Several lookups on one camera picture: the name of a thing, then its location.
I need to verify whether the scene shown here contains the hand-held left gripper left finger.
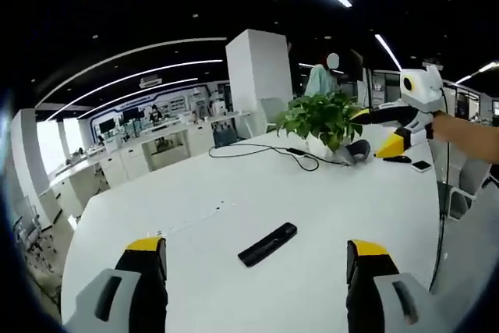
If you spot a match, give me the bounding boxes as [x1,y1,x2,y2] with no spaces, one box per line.
[63,236,169,333]

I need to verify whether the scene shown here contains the white square pillar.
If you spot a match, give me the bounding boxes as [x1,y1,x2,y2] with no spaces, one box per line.
[225,28,296,140]

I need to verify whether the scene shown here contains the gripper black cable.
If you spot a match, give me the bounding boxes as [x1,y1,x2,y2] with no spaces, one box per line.
[427,87,453,293]

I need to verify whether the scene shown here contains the black remote control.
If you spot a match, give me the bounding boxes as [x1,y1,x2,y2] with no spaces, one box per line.
[237,221,299,268]

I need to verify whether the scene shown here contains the green potted plant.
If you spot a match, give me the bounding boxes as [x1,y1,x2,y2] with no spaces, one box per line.
[274,91,364,154]

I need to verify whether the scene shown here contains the white counter cabinets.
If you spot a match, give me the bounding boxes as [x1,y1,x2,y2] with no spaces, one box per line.
[38,112,250,228]

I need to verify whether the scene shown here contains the white office chair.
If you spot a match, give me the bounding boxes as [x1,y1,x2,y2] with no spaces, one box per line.
[436,149,493,221]

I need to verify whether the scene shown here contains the dark grey pouch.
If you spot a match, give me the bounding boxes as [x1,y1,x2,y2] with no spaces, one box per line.
[345,140,371,164]

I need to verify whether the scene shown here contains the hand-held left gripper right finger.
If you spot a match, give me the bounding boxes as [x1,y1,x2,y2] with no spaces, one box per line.
[345,239,445,333]

